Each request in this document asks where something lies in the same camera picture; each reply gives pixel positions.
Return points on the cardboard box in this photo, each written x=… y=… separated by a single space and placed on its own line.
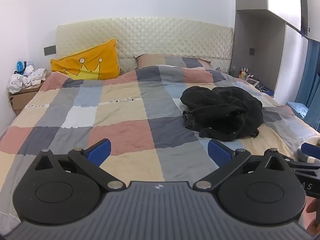
x=23 y=100

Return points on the black denim jacket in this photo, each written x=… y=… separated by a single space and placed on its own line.
x=225 y=110

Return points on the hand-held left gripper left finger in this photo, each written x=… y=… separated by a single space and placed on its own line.
x=97 y=152

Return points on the person's right hand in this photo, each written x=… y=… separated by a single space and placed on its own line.
x=314 y=206

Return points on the grey wardrobe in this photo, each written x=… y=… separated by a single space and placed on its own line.
x=257 y=30

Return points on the checkered patchwork duvet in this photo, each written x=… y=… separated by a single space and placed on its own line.
x=120 y=135

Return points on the checkered patchwork pillow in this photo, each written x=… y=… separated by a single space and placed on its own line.
x=172 y=60

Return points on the yellow crown print pillow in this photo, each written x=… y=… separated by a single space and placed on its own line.
x=105 y=52

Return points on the cream quilted headboard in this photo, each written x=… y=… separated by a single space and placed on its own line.
x=162 y=35

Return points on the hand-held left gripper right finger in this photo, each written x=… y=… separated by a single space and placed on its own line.
x=220 y=153

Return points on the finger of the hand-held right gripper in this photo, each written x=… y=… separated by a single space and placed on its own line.
x=311 y=148

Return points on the white rectangular frame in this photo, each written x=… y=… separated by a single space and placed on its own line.
x=253 y=82

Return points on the blue curtain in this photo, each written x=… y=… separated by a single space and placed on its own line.
x=308 y=80

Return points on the pile of white clothes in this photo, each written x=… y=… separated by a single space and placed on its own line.
x=25 y=80

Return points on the row of small bottles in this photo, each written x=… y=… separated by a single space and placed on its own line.
x=242 y=73

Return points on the dark wall socket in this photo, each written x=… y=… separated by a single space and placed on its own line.
x=252 y=51

